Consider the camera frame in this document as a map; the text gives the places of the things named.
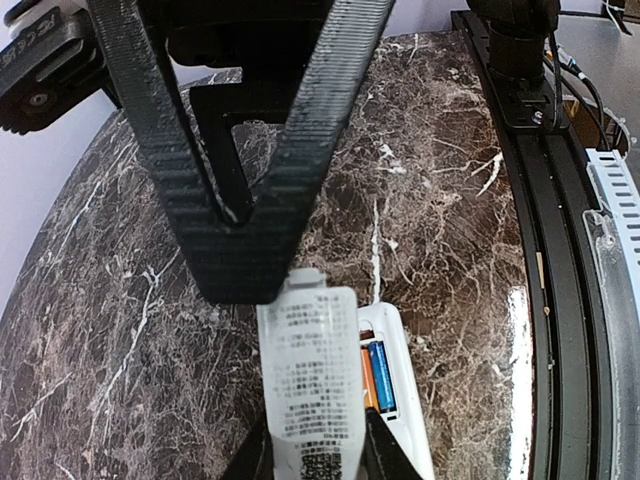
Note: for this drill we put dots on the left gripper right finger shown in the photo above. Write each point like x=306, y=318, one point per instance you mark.
x=383, y=457

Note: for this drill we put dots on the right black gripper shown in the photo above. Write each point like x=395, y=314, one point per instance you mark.
x=237, y=107

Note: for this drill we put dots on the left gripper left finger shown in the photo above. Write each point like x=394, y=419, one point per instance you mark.
x=254, y=459

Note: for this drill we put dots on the blue battery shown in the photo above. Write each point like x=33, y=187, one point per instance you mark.
x=382, y=377

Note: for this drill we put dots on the orange battery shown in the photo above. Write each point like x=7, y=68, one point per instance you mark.
x=369, y=390

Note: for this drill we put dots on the white battery cover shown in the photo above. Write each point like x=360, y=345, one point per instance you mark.
x=312, y=378

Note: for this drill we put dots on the white remote control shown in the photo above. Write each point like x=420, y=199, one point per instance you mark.
x=382, y=322

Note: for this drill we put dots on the black front rail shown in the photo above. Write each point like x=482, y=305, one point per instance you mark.
x=583, y=396

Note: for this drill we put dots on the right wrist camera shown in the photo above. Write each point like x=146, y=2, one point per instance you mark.
x=53, y=63

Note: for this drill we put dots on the white slotted cable duct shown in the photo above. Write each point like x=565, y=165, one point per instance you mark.
x=613, y=232

